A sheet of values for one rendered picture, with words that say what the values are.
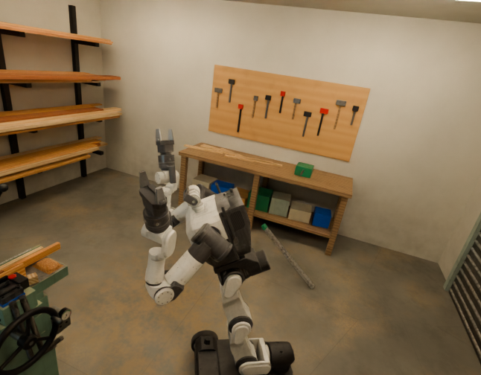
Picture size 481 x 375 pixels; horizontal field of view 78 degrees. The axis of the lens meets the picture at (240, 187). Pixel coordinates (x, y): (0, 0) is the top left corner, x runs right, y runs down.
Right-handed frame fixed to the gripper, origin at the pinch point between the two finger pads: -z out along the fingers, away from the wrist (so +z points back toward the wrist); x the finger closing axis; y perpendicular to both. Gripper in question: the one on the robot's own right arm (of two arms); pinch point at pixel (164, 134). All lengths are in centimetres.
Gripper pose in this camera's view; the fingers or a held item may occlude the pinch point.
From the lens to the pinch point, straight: 168.4
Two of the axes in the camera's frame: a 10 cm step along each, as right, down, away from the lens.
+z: 0.4, 9.9, 1.5
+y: -9.2, -0.2, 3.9
